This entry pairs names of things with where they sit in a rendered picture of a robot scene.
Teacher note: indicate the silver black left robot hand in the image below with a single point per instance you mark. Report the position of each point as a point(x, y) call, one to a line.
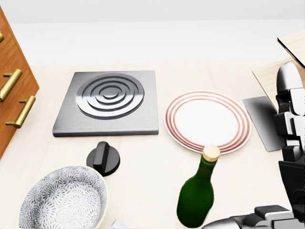
point(119, 225)

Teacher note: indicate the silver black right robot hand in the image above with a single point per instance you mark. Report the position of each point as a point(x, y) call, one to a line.
point(291, 133)

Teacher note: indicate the green wine bottle with cork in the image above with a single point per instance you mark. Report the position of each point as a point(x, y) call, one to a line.
point(196, 195)

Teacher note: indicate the wooden cabinet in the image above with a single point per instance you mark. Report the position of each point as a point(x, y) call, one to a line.
point(14, 71)

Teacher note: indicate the flat grey metal sheet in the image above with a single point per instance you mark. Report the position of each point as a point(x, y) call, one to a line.
point(262, 124)

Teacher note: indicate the patterned grey white bowl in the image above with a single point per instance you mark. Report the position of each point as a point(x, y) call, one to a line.
point(64, 200)

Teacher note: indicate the pale wooden slat tray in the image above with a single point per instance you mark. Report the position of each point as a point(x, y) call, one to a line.
point(267, 78)

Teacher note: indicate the round black knob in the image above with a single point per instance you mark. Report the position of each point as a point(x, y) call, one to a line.
point(102, 157)

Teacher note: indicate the white plate with red rings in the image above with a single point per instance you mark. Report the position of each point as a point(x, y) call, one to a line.
point(207, 119)

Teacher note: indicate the flat dark stove plate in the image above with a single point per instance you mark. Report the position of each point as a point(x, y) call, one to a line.
point(107, 100)

